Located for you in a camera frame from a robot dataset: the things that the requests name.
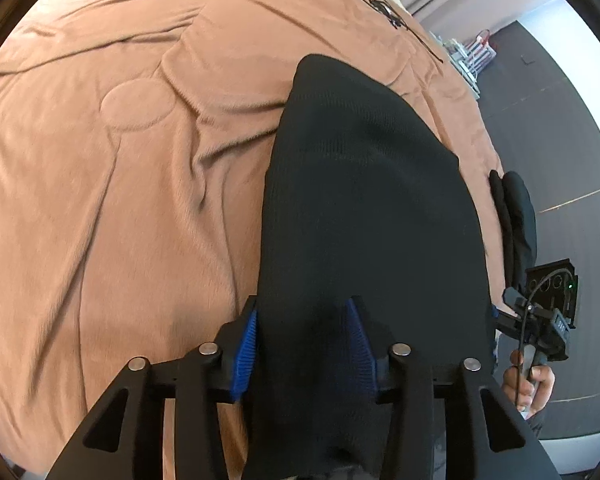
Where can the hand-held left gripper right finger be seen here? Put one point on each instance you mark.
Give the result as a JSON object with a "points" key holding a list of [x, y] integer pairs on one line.
{"points": [[361, 347]]}

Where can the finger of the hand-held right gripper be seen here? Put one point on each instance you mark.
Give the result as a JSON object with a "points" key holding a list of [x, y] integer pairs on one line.
{"points": [[505, 319]]}

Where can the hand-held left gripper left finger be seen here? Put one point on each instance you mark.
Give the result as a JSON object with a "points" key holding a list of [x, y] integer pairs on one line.
{"points": [[245, 355]]}

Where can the black knit pants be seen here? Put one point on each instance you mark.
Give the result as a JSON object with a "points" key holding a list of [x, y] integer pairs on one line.
{"points": [[370, 185]]}

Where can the folded black pants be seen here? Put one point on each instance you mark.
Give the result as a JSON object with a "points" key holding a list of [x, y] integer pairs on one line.
{"points": [[520, 220]]}

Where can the person's right hand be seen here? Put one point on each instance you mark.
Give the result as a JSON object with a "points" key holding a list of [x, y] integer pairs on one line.
{"points": [[540, 385]]}

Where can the brown bed blanket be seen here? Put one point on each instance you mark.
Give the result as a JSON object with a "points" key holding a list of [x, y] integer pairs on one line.
{"points": [[105, 185]]}

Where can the white nightstand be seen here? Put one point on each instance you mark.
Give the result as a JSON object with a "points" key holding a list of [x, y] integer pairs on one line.
{"points": [[460, 67]]}

